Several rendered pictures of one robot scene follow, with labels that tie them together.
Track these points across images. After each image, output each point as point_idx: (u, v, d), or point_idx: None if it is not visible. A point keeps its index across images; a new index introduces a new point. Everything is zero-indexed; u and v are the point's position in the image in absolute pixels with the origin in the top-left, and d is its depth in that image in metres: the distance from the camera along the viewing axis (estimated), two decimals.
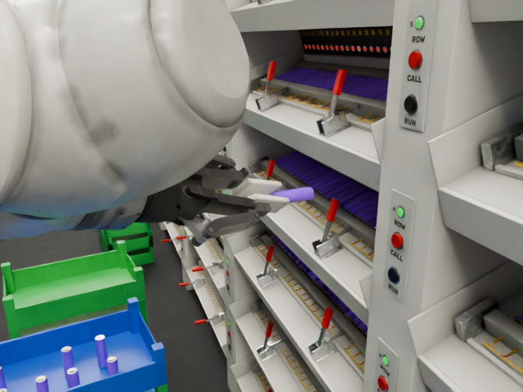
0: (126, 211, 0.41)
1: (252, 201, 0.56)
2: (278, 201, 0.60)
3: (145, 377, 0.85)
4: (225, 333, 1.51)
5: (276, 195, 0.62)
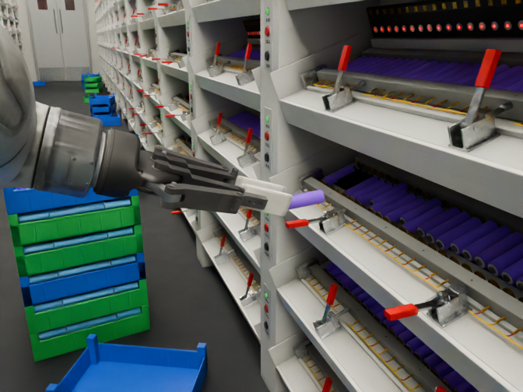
0: (77, 156, 0.47)
1: (238, 187, 0.57)
2: (275, 193, 0.59)
3: None
4: None
5: (351, 197, 0.80)
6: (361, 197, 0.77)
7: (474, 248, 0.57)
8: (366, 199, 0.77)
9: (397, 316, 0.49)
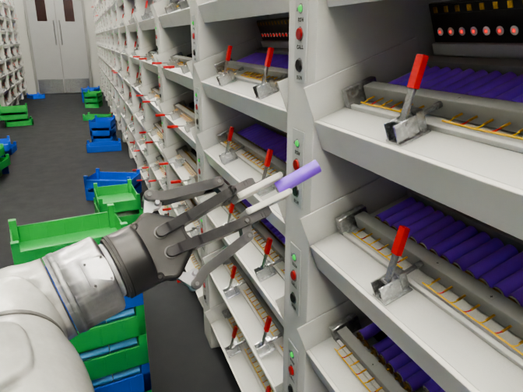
0: None
1: None
2: None
3: (126, 297, 1.06)
4: None
5: (398, 371, 0.68)
6: (412, 379, 0.65)
7: None
8: (419, 383, 0.65)
9: None
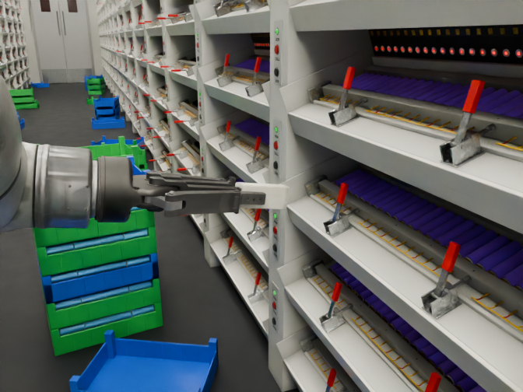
0: (71, 183, 0.48)
1: (234, 187, 0.57)
2: (272, 187, 0.60)
3: None
4: (203, 221, 1.92)
5: (361, 198, 0.88)
6: (370, 199, 0.85)
7: (464, 250, 0.65)
8: (376, 201, 0.85)
9: (457, 251, 0.57)
